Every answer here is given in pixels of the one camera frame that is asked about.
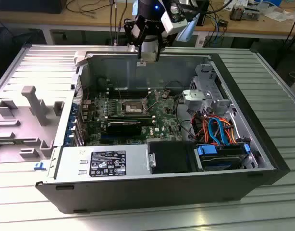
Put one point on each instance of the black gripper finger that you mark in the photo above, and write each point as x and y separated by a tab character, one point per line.
128	30
159	48

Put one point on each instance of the silver CPU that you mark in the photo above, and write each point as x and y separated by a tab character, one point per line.
148	57

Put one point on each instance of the metal locking lever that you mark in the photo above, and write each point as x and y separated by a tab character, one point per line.
134	113
120	93

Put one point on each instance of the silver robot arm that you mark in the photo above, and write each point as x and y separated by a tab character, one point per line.
188	32

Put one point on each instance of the black RAM slot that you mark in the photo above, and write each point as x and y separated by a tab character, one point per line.
142	117
145	119
133	89
138	115
133	93
133	96

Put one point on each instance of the CPU socket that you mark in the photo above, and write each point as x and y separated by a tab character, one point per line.
131	107

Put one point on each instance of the blue slot clip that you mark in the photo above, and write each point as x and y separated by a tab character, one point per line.
70	125
68	139
74	107

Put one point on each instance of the blue expansion slot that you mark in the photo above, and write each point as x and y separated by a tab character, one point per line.
111	139

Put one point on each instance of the white QR label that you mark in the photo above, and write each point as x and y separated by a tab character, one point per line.
201	41

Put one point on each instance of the black upright box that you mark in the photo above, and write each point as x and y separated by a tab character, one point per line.
204	12

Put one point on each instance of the silver drive cage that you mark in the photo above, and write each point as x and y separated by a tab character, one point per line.
210	79

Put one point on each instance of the green motherboard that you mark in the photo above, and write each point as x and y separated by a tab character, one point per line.
166	113

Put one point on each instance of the small black box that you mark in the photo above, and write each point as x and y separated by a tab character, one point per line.
223	23

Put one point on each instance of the silver port block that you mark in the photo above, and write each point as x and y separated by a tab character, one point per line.
87	103
85	114

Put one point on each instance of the copper coil heatsink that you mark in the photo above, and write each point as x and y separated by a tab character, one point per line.
236	13

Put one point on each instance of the white cartons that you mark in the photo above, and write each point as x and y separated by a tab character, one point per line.
234	3

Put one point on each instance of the black graphics card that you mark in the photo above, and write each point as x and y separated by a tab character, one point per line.
123	128

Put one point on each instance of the wooden bench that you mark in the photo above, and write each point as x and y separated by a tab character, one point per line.
29	20

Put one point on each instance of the grey device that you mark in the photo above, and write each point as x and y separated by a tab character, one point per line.
252	13

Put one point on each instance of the black monitor box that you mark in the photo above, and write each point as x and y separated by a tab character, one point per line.
29	6

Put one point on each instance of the hard disk in blue carrier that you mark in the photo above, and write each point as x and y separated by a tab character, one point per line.
206	151

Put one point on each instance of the white papers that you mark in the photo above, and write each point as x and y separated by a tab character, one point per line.
277	15

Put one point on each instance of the grey parts rack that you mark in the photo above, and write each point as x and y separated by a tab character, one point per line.
17	115

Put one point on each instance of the silver power supply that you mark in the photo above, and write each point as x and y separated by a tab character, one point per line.
70	161

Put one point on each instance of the black PC case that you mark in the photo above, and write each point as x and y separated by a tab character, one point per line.
147	192

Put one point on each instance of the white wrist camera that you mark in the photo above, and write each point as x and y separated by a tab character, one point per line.
171	25

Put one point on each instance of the silver round-embossed bracket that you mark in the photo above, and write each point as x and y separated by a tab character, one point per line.
196	95

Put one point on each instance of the silver hinge bracket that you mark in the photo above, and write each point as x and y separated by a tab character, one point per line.
152	160

